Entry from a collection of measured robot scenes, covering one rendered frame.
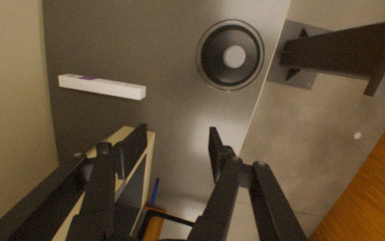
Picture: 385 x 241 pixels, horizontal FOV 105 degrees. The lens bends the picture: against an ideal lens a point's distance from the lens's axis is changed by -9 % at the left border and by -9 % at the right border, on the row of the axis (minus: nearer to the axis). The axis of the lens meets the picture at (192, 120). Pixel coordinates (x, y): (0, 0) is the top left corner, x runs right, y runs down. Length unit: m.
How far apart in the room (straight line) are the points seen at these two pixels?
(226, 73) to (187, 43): 0.26
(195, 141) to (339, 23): 1.52
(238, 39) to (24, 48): 0.63
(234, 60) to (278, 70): 1.32
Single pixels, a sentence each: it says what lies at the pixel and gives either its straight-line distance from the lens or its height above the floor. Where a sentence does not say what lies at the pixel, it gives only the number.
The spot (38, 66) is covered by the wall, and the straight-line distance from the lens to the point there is 0.75.
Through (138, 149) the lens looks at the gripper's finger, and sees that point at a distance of 0.18.
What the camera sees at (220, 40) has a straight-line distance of 0.26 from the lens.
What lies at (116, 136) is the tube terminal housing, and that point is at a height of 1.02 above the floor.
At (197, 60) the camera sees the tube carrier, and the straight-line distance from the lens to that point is 0.27.
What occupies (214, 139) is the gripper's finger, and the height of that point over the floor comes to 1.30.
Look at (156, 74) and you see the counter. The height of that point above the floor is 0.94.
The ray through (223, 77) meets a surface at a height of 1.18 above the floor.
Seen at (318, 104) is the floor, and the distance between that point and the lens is 1.79.
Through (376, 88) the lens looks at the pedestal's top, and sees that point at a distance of 0.73.
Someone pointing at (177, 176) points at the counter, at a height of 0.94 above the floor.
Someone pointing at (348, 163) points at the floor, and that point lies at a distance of 2.31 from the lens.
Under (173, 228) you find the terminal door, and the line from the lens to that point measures 0.71.
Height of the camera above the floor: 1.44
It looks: 69 degrees down
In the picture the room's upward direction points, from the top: 167 degrees counter-clockwise
